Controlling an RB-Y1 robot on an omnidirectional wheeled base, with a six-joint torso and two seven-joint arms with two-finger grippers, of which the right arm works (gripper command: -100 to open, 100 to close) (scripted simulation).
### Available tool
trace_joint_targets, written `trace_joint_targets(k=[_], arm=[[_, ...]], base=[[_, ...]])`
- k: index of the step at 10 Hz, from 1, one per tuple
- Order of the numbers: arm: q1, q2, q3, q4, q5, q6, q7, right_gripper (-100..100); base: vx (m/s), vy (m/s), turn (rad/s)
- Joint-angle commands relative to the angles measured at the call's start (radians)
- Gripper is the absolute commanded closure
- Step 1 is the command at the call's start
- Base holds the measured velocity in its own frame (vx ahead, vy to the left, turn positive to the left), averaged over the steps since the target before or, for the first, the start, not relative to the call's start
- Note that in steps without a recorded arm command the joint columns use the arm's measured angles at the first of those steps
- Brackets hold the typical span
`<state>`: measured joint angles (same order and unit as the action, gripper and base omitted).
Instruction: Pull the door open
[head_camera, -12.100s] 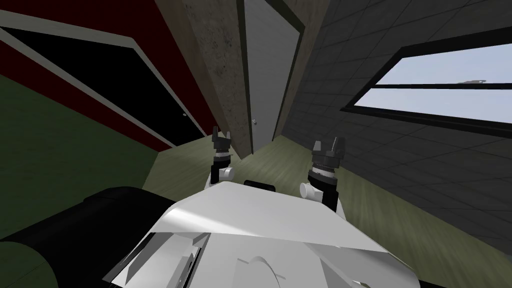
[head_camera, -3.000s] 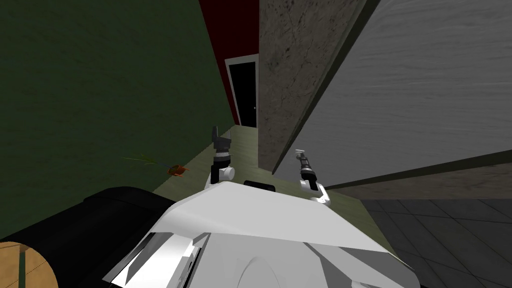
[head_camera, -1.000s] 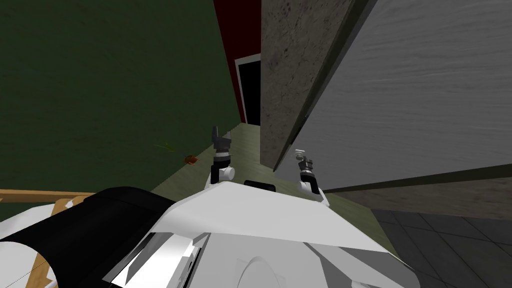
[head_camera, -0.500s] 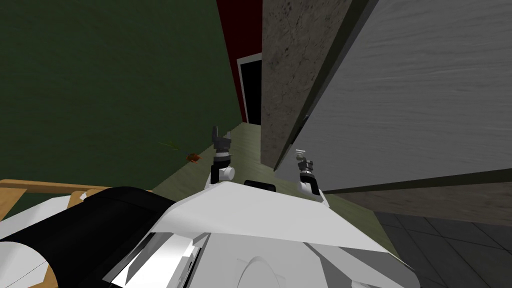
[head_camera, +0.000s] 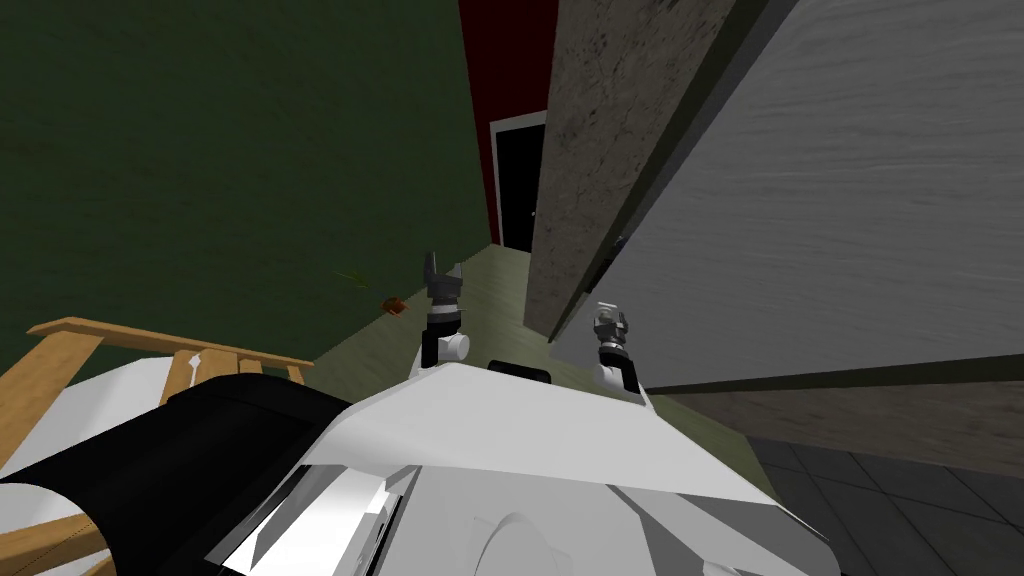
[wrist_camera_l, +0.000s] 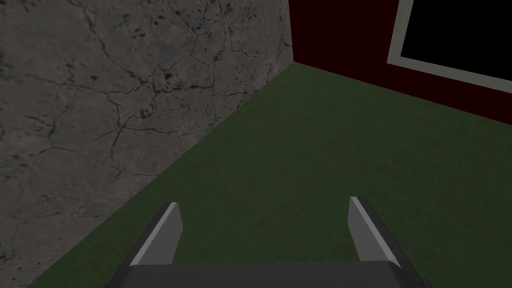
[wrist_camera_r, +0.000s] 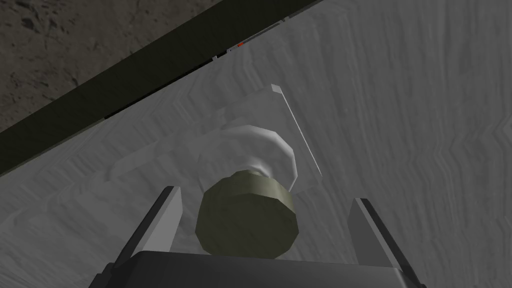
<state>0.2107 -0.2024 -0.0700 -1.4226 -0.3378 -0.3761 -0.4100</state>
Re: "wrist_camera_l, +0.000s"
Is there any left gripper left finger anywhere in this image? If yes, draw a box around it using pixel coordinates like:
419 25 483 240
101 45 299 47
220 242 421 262
128 201 184 267

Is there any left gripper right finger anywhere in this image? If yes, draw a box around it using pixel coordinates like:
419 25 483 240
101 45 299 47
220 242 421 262
347 195 417 270

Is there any grey framed dark window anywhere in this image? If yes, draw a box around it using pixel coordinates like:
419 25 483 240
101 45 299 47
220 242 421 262
386 0 512 95

